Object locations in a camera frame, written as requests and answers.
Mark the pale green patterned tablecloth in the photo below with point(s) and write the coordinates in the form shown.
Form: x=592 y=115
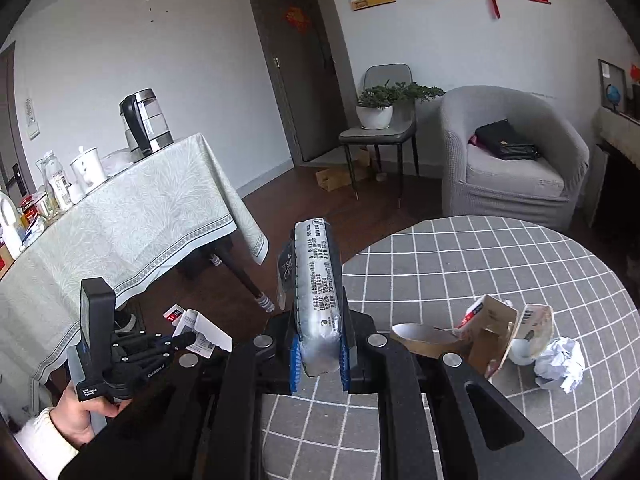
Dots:
x=125 y=225

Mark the red tin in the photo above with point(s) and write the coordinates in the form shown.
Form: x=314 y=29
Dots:
x=31 y=210

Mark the round table checked cloth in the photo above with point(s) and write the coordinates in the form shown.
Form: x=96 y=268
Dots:
x=450 y=270

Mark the black handbag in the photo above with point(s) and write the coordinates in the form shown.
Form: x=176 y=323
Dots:
x=505 y=142

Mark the silver snack packet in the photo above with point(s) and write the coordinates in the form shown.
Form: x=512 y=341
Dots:
x=317 y=285

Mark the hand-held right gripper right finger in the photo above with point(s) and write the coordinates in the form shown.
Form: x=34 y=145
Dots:
x=344 y=367

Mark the flat cardboard box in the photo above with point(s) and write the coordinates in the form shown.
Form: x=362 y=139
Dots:
x=335 y=177

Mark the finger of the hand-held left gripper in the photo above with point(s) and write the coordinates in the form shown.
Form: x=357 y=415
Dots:
x=150 y=343
x=147 y=364

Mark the dark side cabinet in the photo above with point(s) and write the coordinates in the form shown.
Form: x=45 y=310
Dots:
x=617 y=185

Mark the potted green plant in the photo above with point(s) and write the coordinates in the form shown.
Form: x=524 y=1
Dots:
x=375 y=112

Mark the glass jar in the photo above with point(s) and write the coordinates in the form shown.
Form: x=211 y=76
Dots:
x=57 y=185

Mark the clear plastic container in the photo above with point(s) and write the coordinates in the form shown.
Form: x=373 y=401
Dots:
x=116 y=162

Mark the person's left forearm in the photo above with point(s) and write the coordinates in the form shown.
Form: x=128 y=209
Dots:
x=40 y=445

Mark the torn cardboard carton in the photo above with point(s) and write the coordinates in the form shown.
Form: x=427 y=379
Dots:
x=495 y=330

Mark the person's left hand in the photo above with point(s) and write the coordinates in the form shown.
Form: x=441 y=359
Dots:
x=75 y=420

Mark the dark wooden table leg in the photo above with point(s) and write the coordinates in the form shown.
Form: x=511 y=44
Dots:
x=240 y=272

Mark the glass electric kettle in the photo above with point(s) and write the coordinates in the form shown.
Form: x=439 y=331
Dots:
x=145 y=125

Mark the framed globe picture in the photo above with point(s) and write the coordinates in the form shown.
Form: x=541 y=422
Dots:
x=612 y=90

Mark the dark grey door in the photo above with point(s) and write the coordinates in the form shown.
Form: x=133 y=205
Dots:
x=300 y=85

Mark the white lidded mug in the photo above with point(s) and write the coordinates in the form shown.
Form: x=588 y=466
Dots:
x=87 y=170

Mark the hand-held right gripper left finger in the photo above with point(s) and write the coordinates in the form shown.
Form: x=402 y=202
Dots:
x=295 y=366

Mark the white plastic jug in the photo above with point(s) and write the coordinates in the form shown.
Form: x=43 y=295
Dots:
x=9 y=230

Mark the brown door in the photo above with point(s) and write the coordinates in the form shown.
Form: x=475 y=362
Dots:
x=7 y=110

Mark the pink cloth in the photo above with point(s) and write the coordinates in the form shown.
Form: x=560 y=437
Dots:
x=474 y=140

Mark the white wall switch panel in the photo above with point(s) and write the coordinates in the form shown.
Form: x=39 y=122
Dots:
x=32 y=117

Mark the grey dining chair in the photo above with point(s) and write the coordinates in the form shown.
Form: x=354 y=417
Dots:
x=385 y=135

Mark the white paper wrapper red label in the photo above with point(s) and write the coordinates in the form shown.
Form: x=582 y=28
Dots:
x=210 y=332

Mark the black sneaker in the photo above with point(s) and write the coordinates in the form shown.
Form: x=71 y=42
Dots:
x=125 y=321

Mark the striped table leg sock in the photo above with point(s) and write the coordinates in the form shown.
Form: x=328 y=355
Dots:
x=265 y=304
x=215 y=260

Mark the grey armchair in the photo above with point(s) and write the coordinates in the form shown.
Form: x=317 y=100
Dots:
x=515 y=180

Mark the squashed brown paper cup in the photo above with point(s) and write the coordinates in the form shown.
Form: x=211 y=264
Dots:
x=415 y=342

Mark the white paper ball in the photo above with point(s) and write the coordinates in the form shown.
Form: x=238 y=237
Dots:
x=560 y=365

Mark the red door decoration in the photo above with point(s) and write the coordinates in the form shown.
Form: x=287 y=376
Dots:
x=297 y=20

